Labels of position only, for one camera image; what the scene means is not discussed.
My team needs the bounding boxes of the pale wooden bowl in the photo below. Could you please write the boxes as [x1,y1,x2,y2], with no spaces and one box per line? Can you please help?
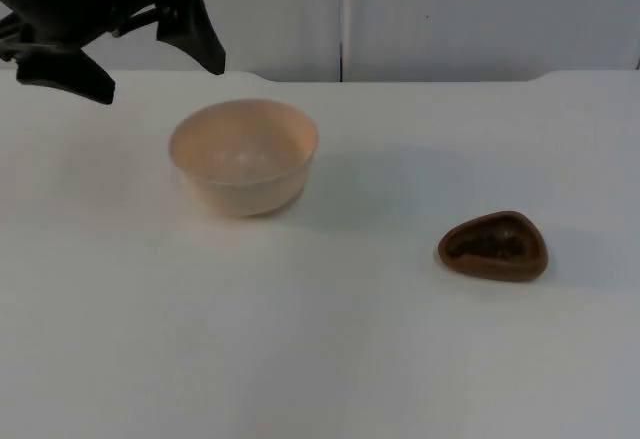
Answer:
[167,98,320,219]

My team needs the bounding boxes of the coffee beans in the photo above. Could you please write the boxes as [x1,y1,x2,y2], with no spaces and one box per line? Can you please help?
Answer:
[451,226,525,261]

